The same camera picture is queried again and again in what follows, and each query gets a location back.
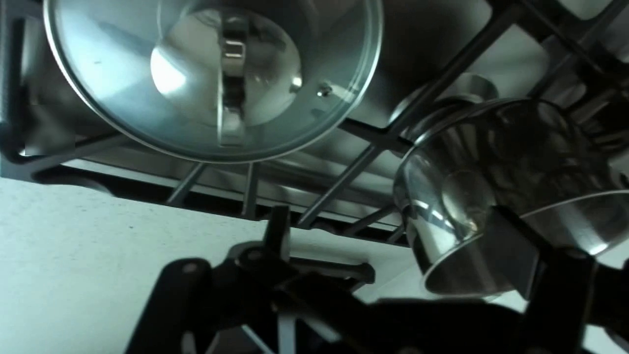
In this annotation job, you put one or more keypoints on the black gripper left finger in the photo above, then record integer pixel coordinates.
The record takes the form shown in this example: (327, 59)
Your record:
(197, 301)

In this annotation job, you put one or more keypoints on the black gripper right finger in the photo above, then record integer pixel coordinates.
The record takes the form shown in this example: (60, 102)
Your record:
(563, 295)

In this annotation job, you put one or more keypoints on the small steel saucepan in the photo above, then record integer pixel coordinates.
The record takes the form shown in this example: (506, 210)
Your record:
(492, 177)

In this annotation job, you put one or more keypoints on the glass pot lid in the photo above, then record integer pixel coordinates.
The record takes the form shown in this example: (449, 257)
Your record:
(209, 78)

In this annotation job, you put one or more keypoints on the stainless steel gas range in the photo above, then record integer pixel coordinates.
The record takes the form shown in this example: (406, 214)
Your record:
(420, 51)

